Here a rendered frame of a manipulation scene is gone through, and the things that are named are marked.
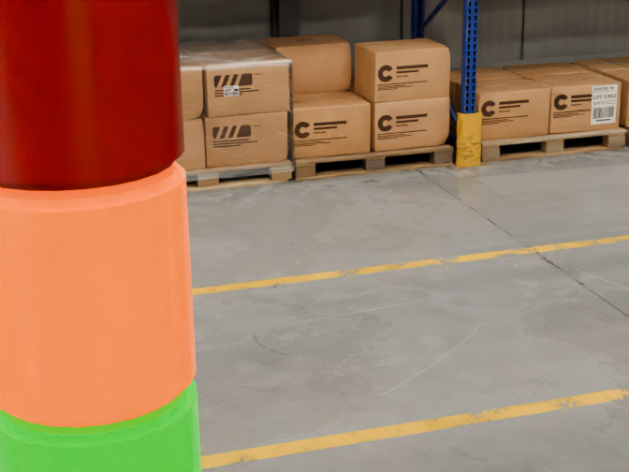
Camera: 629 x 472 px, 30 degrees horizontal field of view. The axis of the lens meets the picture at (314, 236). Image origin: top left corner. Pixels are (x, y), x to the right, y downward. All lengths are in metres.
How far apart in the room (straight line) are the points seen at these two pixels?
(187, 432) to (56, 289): 0.05
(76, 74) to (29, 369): 0.07
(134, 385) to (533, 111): 8.73
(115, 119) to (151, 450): 0.08
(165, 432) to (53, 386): 0.03
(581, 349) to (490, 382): 0.58
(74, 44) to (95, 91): 0.01
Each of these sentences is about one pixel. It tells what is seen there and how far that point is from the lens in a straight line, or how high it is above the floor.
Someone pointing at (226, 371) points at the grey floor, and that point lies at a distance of 5.45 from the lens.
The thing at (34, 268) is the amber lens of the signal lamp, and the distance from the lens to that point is 0.26.
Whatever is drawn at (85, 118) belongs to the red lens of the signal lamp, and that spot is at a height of 2.29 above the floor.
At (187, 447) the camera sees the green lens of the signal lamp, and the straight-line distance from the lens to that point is 0.29.
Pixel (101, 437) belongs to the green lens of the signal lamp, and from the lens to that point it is 0.27.
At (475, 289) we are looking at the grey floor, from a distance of 6.37.
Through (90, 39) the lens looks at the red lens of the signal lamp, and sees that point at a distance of 0.24.
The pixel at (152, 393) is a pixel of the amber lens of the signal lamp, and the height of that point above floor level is 2.22.
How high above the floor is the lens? 2.34
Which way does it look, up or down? 19 degrees down
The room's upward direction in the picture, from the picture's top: 1 degrees counter-clockwise
